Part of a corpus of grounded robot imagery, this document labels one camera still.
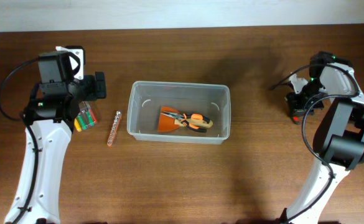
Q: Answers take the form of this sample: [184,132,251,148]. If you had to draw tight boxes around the clear screwdriver set case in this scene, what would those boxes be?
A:
[74,101,98,132]

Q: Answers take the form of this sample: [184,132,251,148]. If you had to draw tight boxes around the red black small pliers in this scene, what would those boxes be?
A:
[292,116,301,125]

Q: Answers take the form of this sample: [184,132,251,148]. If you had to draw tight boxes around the orange socket rail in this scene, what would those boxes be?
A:
[107,111,123,147]

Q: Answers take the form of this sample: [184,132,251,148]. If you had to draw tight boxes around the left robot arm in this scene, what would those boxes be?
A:
[4,45,106,223]

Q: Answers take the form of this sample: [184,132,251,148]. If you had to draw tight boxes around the orange black needle-nose pliers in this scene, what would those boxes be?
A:
[161,111,213,134]

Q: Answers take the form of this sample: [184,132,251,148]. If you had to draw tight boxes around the orange scraper wooden handle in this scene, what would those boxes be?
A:
[157,106,214,133]

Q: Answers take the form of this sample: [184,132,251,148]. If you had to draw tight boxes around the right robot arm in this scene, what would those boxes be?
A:
[277,51,364,223]

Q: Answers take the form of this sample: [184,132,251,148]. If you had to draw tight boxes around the clear plastic container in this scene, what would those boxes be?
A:
[127,81,231,144]

